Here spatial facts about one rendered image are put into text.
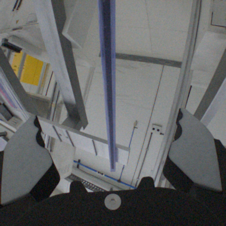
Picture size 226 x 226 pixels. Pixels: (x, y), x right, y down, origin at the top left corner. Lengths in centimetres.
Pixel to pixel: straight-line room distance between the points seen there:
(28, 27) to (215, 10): 88
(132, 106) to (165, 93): 57
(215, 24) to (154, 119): 169
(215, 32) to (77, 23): 42
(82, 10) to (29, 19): 69
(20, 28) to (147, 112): 181
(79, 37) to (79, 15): 4
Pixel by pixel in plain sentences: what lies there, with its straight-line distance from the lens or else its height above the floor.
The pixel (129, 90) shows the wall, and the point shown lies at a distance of 216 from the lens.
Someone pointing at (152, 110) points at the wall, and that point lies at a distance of 207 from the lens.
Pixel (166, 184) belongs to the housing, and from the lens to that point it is 65.
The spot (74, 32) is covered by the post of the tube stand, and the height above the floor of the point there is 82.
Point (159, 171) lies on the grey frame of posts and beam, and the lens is 67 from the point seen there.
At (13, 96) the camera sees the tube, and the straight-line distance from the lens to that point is 35.
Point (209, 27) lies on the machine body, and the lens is 54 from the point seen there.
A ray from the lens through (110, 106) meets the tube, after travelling 16.
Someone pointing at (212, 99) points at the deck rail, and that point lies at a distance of 29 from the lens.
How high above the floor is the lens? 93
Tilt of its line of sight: 3 degrees up
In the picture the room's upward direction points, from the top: 166 degrees counter-clockwise
